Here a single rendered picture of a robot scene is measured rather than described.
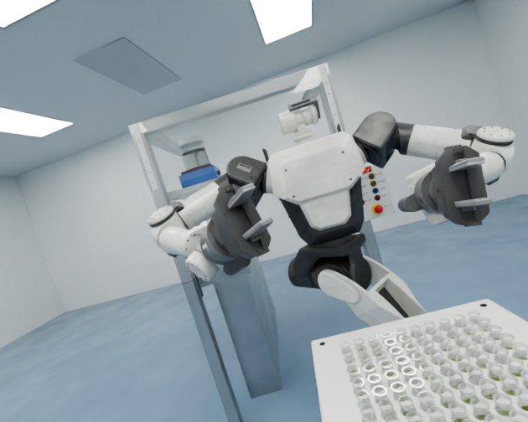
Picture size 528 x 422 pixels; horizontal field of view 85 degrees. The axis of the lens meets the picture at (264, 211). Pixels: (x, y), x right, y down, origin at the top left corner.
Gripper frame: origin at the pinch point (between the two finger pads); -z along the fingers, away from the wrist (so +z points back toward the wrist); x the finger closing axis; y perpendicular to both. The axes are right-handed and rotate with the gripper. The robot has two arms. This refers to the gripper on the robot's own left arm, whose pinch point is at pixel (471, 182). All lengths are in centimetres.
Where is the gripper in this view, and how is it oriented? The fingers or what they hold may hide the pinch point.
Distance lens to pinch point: 50.4
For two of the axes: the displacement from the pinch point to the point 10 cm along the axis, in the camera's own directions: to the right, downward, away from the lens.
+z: 3.1, 0.1, 9.5
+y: -9.4, 1.5, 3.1
